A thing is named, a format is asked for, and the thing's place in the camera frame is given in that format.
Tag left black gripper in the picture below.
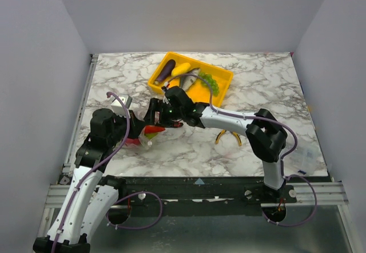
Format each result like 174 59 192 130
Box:
108 109 147 146

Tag orange carrot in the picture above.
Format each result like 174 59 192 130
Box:
144 125 165 135

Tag clear zip top bag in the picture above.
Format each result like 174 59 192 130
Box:
129 110 163 149

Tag red tomato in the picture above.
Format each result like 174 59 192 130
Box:
125 139 141 147

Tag green celery stalk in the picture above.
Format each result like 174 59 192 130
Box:
145 133 158 140

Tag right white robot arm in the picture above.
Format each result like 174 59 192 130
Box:
144 86 288 203

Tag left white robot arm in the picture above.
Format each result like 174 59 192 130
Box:
33 108 145 252

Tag small clear plastic bag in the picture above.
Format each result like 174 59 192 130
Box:
287 145 320 176

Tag red black utility knife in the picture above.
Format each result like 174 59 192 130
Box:
172 121 183 128

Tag grey toy fish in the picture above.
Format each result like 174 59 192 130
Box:
179 68 201 92

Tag purple eggplant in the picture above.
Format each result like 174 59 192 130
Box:
154 60 176 85

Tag yellow squash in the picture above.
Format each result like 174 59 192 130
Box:
171 62 191 77

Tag yellow plastic tray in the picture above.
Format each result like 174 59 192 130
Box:
148 52 233 107

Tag green grape bunch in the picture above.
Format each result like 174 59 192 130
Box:
198 72 220 97

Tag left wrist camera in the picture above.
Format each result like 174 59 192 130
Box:
109 94 133 118

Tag yellow handled pliers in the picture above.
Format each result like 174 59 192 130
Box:
215 129 243 147

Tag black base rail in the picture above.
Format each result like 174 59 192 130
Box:
58 172 298 218

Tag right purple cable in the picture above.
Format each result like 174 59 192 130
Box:
164 73 318 227

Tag aluminium extrusion frame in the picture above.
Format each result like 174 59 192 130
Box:
31 54 355 253

